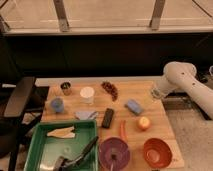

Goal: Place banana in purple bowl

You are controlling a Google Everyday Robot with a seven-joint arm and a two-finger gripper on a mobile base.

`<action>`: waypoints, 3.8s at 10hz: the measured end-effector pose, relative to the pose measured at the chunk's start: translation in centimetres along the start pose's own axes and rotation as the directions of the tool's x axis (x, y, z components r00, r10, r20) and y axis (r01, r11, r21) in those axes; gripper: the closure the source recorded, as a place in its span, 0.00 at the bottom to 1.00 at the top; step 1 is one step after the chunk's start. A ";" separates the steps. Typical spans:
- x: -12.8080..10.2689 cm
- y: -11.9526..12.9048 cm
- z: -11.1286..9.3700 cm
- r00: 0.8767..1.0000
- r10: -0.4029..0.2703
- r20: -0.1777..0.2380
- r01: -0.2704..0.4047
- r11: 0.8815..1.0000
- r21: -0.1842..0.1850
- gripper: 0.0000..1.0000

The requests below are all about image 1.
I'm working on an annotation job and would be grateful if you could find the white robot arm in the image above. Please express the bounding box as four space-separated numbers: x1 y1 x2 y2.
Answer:
151 61 213 119

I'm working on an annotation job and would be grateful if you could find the purple bowl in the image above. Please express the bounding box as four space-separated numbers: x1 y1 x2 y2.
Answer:
98 137 130 171

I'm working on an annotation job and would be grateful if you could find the orange bowl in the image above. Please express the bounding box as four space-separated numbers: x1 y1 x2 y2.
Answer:
143 138 173 169

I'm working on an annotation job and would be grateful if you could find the bunch of dark grapes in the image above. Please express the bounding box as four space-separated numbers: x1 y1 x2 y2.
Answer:
101 81 118 101

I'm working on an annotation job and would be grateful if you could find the white cup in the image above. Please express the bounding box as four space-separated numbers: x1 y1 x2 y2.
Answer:
80 87 95 104

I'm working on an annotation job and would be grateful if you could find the black rectangular block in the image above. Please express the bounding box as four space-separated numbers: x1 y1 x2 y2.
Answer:
102 108 114 128

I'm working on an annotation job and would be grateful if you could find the blue sponge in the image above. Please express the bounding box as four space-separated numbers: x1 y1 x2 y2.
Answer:
125 99 143 116

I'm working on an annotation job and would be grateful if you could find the light blue cloth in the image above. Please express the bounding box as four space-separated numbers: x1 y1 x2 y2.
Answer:
75 111 98 120

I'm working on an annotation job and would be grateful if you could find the dark metal cup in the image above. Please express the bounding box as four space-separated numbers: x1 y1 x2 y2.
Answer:
60 82 71 96

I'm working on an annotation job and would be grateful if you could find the orange carrot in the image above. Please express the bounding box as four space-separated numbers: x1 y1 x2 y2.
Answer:
120 120 127 142

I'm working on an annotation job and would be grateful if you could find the red yellow apple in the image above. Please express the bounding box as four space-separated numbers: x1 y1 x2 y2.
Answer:
138 116 151 131

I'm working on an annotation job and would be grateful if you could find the blue cup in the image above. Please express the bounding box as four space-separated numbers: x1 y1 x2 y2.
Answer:
50 98 64 113

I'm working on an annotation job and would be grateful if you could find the black office chair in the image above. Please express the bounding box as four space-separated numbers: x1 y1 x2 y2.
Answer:
0 77 36 171

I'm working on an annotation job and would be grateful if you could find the green plastic tray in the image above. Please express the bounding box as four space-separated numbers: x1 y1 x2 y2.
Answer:
24 120 97 171

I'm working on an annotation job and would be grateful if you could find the metal spatula in tray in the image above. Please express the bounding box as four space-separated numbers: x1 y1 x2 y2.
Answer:
39 156 65 171

